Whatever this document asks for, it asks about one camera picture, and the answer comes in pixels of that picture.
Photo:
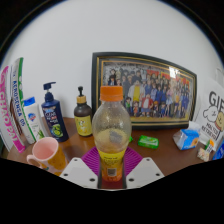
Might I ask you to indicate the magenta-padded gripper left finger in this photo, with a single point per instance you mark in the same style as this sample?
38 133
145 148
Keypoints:
78 171

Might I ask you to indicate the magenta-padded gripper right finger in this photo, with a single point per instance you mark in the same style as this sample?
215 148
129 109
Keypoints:
145 171

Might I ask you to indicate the orange-capped clear drink bottle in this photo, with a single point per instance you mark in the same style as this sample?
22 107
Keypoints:
111 133

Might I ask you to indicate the small green pack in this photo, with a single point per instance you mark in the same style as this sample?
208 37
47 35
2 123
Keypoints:
148 141
130 139

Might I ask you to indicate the pink printed mug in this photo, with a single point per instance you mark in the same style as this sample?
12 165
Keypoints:
50 155

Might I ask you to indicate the brown yellow-label pump bottle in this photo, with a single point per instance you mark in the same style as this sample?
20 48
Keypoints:
83 120

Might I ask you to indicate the blue tissue pack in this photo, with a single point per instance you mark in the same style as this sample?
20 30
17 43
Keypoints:
186 137

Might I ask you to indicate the dark blue pump bottle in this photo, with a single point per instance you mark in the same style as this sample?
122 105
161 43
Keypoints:
55 118

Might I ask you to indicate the small printed snack packet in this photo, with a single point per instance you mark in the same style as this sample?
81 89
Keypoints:
202 154

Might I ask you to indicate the white blue-capped wash bottle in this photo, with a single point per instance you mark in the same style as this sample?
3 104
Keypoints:
33 120

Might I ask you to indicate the small puzzle cube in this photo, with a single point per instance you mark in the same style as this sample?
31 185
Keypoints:
210 145

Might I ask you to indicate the framed group photo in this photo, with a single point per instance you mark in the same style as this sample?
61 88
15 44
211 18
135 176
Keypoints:
146 90

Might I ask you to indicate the white paper gift bag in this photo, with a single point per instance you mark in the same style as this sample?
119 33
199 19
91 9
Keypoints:
213 113

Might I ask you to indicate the long pink printed box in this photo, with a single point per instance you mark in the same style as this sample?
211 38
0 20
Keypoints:
8 113

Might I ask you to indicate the long white green box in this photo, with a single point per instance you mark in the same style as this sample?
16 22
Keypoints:
20 100

